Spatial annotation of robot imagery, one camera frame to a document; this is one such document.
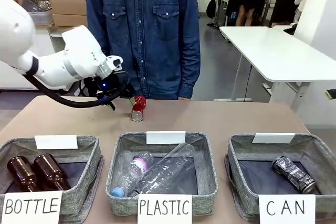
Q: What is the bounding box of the large clear plastic bottle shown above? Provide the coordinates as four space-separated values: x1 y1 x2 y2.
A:
128 142 197 196

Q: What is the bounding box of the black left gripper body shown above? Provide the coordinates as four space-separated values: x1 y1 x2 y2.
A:
112 72 135 99

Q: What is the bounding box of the brown glass bottle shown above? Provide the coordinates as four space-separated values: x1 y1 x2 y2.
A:
33 153 71 191
6 155 40 193

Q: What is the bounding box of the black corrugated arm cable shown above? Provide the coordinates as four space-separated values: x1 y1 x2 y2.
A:
22 71 131 111

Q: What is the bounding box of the white CAN tent card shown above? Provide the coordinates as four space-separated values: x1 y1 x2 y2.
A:
251 132 296 144

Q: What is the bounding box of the grey fabric can basket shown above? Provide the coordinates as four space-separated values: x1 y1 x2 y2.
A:
225 132 336 221

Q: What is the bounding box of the white desk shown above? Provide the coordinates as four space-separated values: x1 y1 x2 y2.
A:
219 25 336 112

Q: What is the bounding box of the BOTTLE paper label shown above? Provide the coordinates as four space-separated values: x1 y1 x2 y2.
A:
2 191 63 224

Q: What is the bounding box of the small pink-label plastic bottle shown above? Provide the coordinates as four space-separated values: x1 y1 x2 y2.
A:
110 150 154 198

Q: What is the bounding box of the person in denim shirt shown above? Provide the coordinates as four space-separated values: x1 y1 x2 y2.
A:
83 0 202 101

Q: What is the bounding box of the white BOTTLE tent card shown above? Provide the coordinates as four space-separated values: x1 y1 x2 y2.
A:
34 134 78 150

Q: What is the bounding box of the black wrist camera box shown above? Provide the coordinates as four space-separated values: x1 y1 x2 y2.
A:
94 77 116 99

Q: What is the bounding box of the white PLASTIC tent card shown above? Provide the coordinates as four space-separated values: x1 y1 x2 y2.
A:
146 130 186 145

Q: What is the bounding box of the flat cardboard box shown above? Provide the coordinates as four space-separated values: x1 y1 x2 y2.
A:
51 14 89 27

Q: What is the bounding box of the black bag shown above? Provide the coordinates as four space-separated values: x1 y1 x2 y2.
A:
206 0 217 20

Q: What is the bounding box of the crushed black Pepsi can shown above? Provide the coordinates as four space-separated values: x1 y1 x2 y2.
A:
271 155 317 195

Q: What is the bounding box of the CAN paper label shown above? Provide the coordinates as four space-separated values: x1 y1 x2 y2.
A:
258 194 316 224

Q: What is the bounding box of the grey fabric bottle basket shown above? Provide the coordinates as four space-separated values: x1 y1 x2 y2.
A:
0 135 103 224

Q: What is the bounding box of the crushed red can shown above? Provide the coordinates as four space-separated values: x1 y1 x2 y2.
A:
130 95 147 122

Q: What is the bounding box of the PLASTIC paper label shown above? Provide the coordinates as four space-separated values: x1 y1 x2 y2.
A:
137 194 193 224

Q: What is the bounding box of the grey fabric plastic basket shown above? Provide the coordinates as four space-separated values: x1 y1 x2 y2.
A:
104 131 219 217

